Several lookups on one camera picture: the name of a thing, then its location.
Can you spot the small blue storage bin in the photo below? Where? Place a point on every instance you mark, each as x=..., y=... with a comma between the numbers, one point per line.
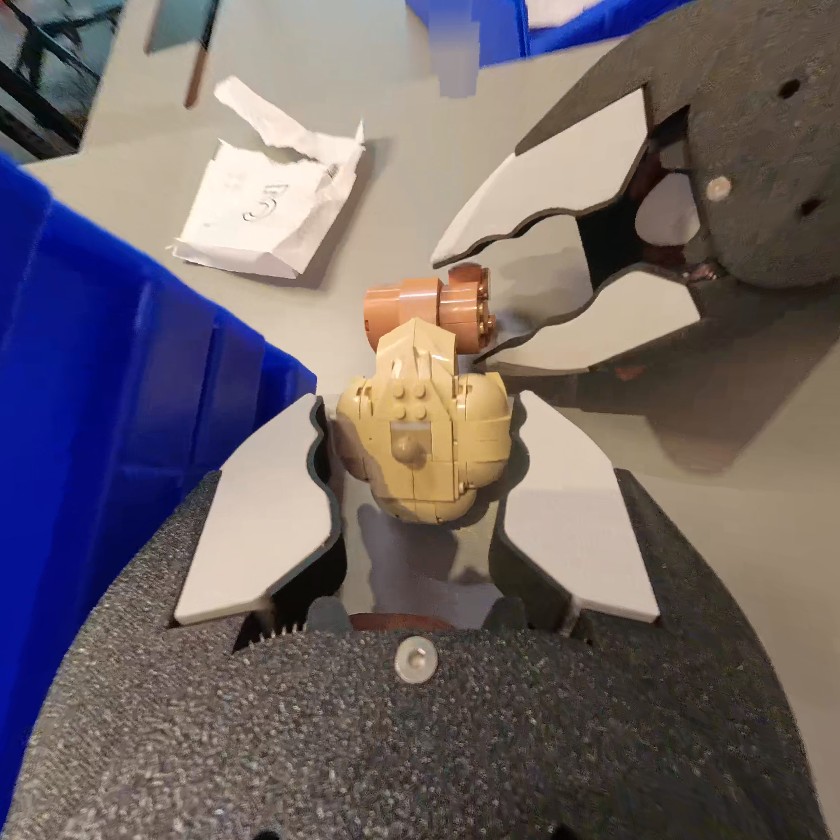
x=551, y=20

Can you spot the torn white paper bag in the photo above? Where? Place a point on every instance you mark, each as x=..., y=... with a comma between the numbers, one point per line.
x=263, y=197

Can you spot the grey desk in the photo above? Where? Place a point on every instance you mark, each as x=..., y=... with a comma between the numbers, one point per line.
x=735, y=446

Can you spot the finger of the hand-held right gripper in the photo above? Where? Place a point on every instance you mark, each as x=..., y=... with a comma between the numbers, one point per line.
x=551, y=184
x=617, y=322

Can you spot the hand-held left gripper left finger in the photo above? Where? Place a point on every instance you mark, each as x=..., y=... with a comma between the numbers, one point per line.
x=263, y=525

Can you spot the tan brown brick toy figure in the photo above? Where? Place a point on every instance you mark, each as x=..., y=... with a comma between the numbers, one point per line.
x=420, y=420

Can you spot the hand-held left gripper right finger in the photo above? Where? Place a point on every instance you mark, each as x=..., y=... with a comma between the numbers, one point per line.
x=578, y=525

